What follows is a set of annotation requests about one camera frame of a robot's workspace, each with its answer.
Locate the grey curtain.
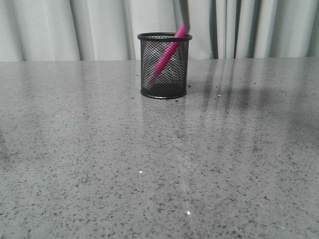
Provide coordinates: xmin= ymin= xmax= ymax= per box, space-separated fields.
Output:
xmin=0 ymin=0 xmax=319 ymax=62

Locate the black mesh pen holder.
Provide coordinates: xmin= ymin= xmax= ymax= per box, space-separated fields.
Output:
xmin=138 ymin=32 xmax=192 ymax=99

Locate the pink highlighter pen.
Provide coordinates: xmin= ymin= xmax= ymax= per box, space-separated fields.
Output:
xmin=148 ymin=23 xmax=187 ymax=86

